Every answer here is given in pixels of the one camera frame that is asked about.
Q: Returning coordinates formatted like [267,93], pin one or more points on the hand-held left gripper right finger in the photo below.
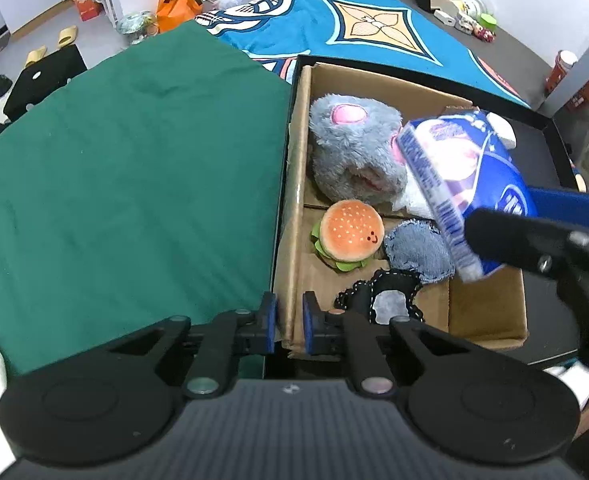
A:
[308,320]

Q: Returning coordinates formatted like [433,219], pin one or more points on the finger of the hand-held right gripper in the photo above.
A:
[514,240]
[574,207]

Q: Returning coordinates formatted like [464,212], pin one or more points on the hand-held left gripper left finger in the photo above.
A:
[273,317]

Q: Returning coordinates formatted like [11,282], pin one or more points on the cardboard box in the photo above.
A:
[484,305]

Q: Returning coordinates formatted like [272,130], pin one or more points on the blue and white snack bag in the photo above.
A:
[474,160]

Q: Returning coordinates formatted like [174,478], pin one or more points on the burger plush toy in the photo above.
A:
[349,230]

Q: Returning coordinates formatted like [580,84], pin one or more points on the blue denim cloth piece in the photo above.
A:
[414,252]

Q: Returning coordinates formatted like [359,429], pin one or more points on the white soft packet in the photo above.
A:
[503,130]

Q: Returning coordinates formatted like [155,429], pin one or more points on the white crumpled cloth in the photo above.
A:
[414,200]

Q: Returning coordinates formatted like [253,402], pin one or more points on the red and white cup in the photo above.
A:
[561,72]

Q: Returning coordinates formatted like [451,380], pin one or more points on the grey and pink plush toy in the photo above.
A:
[344,160]

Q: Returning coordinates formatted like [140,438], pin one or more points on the red figurine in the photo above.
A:
[484,33]

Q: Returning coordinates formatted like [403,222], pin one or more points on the green cloth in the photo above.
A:
[124,185]

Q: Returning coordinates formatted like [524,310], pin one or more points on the green lidded jar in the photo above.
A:
[487,21]

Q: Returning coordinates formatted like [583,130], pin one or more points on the small figurine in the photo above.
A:
[465,23]

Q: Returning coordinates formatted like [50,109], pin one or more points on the white charger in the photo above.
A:
[444,16]

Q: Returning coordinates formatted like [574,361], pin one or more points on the blue printed blanket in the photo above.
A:
[299,30]

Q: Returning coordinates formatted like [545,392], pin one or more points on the clear plastic bag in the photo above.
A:
[137,25]

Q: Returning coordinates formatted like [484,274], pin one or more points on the orange bag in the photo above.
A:
[179,7]

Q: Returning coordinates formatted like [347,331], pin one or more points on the black slipper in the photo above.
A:
[2,85]

